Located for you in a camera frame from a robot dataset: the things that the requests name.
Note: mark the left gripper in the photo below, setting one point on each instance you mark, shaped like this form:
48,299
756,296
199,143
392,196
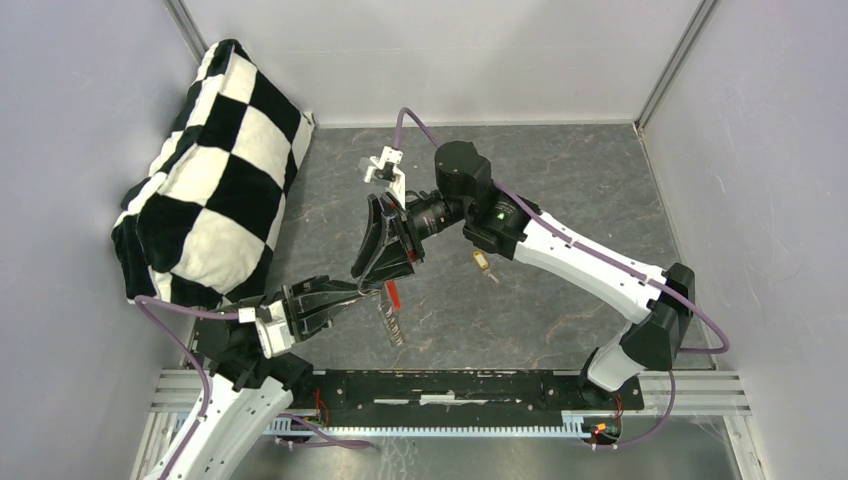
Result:
293,300

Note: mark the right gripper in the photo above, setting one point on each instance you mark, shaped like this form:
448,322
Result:
393,262

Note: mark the red key tag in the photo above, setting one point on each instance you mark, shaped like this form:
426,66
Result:
393,294

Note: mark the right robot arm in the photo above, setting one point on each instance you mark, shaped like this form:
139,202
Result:
654,301

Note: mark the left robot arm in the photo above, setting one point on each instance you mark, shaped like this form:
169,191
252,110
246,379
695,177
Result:
247,371

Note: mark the silver key on yellow tag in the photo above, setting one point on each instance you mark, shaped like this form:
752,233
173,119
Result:
489,274

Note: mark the left electronics board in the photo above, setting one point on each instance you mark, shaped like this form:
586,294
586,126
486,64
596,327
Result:
319,417

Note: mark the electronics board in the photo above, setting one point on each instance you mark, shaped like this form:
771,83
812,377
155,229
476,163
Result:
606,433
319,417

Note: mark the black white checkered pillow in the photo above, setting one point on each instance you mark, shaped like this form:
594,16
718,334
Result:
200,229

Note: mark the right electronics board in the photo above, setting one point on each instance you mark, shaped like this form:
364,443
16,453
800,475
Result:
606,433

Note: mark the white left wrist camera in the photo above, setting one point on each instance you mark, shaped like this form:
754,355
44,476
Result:
272,325

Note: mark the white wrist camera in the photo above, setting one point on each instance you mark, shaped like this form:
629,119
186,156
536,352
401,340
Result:
385,170
272,325

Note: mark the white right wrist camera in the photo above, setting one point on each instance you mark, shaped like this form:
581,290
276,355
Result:
385,170

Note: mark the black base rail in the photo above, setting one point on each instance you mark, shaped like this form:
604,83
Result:
455,398

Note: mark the white toothed cable duct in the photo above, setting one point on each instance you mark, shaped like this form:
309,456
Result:
568,427

